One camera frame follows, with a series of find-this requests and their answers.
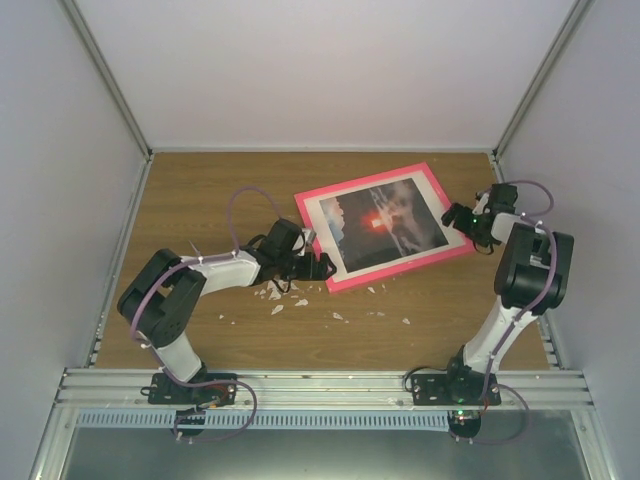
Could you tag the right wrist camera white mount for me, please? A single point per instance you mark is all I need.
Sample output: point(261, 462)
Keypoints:
point(482, 203)

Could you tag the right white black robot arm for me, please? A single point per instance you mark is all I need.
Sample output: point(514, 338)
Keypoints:
point(531, 279)

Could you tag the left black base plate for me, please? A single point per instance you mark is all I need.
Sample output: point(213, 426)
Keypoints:
point(163, 391)

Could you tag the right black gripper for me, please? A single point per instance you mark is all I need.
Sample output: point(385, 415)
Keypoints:
point(459, 223)

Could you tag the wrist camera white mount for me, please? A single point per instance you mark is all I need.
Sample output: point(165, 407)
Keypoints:
point(304, 242)
point(482, 203)

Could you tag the pink photo frame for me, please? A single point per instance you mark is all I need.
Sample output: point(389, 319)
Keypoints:
point(308, 204)

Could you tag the white debris pile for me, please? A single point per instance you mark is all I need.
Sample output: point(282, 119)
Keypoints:
point(279, 296)

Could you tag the aluminium corner post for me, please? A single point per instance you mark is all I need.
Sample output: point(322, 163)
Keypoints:
point(80, 25)
point(568, 28)

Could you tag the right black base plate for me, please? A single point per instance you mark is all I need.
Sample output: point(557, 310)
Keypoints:
point(442, 389)

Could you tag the grey slotted cable duct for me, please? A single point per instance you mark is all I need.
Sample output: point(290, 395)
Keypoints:
point(274, 419)

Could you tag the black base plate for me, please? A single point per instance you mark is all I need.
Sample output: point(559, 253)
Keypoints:
point(442, 389)
point(163, 391)

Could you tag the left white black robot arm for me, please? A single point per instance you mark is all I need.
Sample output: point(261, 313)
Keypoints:
point(160, 301)

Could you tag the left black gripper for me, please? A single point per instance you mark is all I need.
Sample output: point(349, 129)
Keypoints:
point(321, 267)

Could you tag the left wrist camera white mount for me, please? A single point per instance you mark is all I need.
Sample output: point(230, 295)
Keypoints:
point(304, 242)

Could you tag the aluminium front rail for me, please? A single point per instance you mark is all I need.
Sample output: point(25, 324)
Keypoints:
point(325, 390)

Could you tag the sunset photo print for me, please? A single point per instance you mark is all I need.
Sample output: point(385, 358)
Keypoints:
point(381, 224)

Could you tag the right aluminium corner post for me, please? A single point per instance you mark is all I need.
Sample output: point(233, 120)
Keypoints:
point(568, 28)

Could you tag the left aluminium corner post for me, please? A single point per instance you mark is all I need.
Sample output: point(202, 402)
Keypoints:
point(80, 25)

